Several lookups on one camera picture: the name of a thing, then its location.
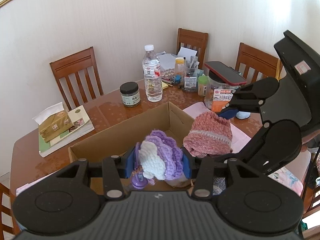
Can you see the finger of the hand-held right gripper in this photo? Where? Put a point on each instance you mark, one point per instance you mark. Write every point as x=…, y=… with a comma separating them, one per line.
x=228, y=113
x=263, y=128

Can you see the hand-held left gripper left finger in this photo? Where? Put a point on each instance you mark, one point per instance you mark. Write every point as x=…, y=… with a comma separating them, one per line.
x=131, y=162

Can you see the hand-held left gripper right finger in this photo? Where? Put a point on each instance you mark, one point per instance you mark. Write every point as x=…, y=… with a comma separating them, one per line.
x=188, y=166

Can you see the pink knitted sock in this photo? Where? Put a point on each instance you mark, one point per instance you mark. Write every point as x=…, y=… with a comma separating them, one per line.
x=207, y=132

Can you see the purple crocheted flower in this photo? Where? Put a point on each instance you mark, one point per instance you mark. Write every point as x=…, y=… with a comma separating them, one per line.
x=160, y=155

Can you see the brown cardboard box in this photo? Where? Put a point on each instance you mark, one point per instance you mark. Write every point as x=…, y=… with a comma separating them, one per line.
x=150, y=120

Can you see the wooden desktop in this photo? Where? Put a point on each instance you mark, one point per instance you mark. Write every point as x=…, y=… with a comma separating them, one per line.
x=107, y=110

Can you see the light blue earbud case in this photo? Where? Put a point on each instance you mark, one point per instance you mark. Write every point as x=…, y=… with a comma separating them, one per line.
x=243, y=115

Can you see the clear jar orange label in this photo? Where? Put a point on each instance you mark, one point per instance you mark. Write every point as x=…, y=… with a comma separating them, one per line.
x=220, y=100

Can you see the pink floral cloth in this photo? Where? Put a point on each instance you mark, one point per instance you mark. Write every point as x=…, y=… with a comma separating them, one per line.
x=240, y=140

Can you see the yellow teal shopping bag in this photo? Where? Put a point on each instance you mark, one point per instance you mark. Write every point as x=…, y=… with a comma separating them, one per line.
x=278, y=68

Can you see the green lid small bottle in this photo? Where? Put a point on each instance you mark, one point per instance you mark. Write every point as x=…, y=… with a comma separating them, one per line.
x=203, y=86

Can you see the red phone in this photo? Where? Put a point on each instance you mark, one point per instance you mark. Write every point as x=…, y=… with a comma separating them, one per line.
x=225, y=72

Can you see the wooden chair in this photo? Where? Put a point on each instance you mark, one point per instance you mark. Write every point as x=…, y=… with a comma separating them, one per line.
x=6, y=205
x=192, y=38
x=257, y=60
x=311, y=205
x=75, y=65

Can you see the glass pen jar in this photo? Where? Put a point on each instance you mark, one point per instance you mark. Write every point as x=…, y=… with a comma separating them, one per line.
x=190, y=80

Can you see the person's floral clothing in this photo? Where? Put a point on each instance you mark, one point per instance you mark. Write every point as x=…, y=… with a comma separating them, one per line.
x=317, y=162

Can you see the yellow cap plastic bottle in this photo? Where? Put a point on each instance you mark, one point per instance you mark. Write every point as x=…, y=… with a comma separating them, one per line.
x=180, y=70

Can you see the dark lid glass jar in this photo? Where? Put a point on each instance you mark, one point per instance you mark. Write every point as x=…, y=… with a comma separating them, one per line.
x=130, y=95

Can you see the cream booklet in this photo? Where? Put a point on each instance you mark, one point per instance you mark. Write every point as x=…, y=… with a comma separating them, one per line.
x=81, y=116

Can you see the stack of books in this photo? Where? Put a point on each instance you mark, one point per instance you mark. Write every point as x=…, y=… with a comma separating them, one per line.
x=65, y=145

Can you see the yellow sticky notes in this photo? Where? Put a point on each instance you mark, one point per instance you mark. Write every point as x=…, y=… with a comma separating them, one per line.
x=165, y=85

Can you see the cluster of small pens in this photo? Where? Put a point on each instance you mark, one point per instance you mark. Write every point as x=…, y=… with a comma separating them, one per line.
x=167, y=75

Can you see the white paper sheet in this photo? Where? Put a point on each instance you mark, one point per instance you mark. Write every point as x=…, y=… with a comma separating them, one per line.
x=187, y=53

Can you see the stack of papers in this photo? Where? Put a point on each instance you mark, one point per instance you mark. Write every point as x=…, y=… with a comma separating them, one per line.
x=167, y=60

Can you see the clear water bottle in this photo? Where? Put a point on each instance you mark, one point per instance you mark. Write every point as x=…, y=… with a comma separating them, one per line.
x=152, y=80

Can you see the gold tissue box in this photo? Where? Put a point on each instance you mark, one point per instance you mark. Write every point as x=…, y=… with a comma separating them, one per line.
x=55, y=127

